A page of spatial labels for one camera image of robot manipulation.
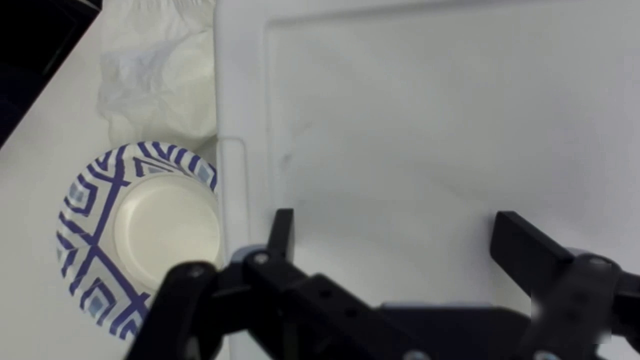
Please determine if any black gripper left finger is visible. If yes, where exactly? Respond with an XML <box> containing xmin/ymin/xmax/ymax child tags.
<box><xmin>124</xmin><ymin>207</ymin><xmax>401</xmax><ymax>360</ymax></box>

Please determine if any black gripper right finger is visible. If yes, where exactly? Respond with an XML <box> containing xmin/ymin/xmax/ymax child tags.
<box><xmin>488</xmin><ymin>210</ymin><xmax>640</xmax><ymax>360</ymax></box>

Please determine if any clear container with white lid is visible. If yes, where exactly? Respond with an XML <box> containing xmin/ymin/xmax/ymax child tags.
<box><xmin>213</xmin><ymin>0</ymin><xmax>640</xmax><ymax>360</ymax></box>

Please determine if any crumpled clear plastic bag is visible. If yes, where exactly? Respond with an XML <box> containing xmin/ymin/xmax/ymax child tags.
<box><xmin>93</xmin><ymin>0</ymin><xmax>219</xmax><ymax>146</ymax></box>

